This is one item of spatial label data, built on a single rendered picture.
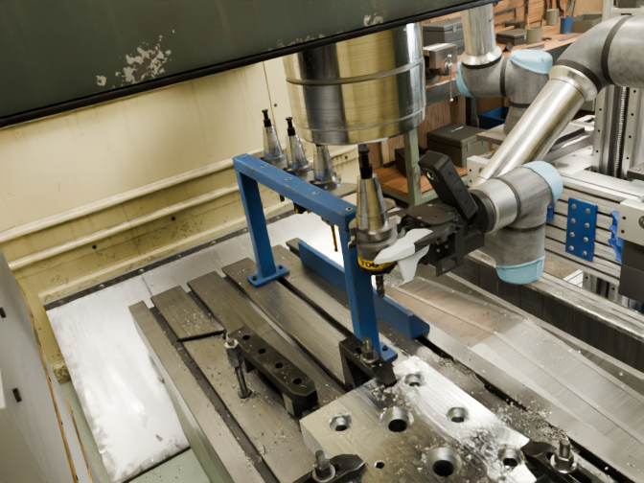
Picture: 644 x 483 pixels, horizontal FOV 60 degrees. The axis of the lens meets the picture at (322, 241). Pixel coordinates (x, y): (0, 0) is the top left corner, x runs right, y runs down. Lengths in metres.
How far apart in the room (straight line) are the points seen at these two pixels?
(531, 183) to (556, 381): 0.55
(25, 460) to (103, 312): 1.29
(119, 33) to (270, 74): 1.33
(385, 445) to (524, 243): 0.38
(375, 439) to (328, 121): 0.46
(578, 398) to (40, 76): 1.14
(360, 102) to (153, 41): 0.24
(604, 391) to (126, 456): 1.07
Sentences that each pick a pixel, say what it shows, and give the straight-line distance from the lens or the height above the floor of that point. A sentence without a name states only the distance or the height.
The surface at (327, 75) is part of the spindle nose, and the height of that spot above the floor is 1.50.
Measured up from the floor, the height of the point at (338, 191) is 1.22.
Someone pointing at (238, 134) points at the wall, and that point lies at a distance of 1.74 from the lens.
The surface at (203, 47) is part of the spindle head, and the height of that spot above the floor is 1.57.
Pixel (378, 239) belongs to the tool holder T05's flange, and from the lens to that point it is 0.72.
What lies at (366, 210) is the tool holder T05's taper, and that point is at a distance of 0.72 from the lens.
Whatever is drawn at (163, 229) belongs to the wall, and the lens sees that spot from 1.73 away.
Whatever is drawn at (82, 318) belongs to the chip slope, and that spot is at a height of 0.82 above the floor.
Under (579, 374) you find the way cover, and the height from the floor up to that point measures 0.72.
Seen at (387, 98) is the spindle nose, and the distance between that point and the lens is 0.62.
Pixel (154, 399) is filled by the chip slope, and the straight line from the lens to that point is 1.52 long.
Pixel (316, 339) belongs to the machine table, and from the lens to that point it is 1.20.
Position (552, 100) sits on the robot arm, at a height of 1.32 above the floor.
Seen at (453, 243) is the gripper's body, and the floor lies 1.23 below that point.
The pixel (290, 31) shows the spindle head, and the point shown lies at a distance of 0.49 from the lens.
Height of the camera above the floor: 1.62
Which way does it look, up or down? 27 degrees down
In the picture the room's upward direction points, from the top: 10 degrees counter-clockwise
